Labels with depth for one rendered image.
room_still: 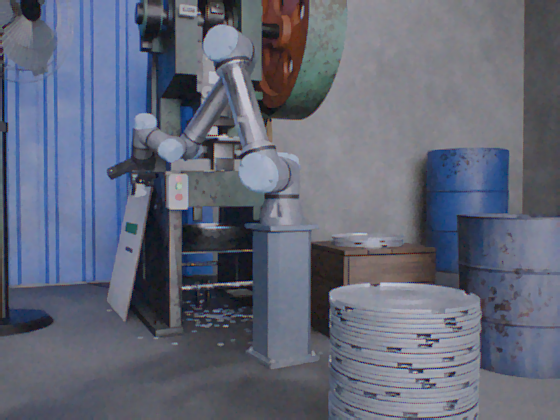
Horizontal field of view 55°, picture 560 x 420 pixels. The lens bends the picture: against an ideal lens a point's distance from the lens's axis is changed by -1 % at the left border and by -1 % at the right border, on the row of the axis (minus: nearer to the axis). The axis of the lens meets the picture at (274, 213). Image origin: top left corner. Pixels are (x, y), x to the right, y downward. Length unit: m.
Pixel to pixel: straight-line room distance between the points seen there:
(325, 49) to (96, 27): 1.73
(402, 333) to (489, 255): 0.84
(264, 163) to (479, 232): 0.70
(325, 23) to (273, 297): 1.19
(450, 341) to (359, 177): 3.27
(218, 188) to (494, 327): 1.17
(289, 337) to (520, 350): 0.70
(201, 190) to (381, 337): 1.38
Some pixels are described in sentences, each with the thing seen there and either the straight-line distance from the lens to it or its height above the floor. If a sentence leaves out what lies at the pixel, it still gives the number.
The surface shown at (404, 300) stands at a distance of 1.05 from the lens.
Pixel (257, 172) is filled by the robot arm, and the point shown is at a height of 0.61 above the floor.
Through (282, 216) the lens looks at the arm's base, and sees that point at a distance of 1.72.
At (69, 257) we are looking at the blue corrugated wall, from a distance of 3.52.
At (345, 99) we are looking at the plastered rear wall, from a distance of 4.20.
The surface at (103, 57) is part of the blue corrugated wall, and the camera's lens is 3.62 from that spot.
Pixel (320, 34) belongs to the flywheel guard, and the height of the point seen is 1.21.
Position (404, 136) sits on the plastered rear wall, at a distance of 4.47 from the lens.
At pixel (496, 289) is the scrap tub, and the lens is 1.78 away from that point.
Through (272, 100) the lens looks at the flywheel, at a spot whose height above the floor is 1.01.
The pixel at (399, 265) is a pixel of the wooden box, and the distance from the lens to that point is 2.04.
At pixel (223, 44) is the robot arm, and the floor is 1.00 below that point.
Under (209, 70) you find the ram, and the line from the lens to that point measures 2.46.
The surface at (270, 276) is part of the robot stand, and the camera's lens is 1.72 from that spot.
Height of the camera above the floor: 0.54
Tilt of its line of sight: 2 degrees down
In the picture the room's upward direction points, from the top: straight up
